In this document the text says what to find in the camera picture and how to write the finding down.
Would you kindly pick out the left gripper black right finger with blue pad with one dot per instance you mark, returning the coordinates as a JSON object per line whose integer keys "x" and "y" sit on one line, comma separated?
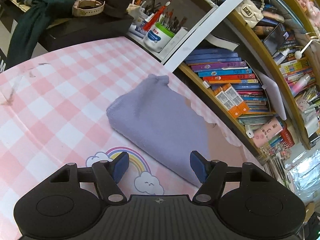
{"x": 200, "y": 166}

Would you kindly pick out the white shelf post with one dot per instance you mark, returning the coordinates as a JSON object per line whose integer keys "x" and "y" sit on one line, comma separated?
{"x": 198, "y": 33}

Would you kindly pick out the wooden bookshelf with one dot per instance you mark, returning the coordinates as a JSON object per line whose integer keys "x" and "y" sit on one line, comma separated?
{"x": 265, "y": 64}

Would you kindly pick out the pink checkered tablecloth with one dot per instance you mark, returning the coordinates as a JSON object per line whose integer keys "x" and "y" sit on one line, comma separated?
{"x": 53, "y": 112}

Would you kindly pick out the white tablet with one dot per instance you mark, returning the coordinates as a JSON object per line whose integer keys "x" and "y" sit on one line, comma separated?
{"x": 273, "y": 92}

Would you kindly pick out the dark green cloth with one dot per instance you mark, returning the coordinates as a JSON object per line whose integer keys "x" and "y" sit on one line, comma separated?
{"x": 32, "y": 24}

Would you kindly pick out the white tub green lid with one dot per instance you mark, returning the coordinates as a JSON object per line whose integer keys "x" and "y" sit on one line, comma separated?
{"x": 157, "y": 37}

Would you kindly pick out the lavender knit sweater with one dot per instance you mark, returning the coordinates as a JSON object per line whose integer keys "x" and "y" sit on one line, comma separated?
{"x": 162, "y": 123}

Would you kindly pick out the red tassel pen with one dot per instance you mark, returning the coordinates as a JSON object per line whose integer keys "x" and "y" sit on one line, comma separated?
{"x": 155, "y": 17}

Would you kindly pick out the beige wrist watch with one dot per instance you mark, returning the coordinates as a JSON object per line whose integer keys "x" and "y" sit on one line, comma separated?
{"x": 85, "y": 8}

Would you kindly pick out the row of colourful books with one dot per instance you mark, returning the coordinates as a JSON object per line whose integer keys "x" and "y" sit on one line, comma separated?
{"x": 218, "y": 66}

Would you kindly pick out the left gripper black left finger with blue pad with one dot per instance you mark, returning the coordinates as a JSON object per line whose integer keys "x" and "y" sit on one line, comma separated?
{"x": 119, "y": 166}

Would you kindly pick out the orange white boxes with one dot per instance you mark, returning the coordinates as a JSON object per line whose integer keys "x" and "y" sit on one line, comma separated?
{"x": 231, "y": 100}

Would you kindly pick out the white quilted handbag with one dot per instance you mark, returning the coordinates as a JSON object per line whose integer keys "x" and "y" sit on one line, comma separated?
{"x": 250, "y": 12}

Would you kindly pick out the pink cylindrical cup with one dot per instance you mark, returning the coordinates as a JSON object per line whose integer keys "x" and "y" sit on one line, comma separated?
{"x": 266, "y": 132}

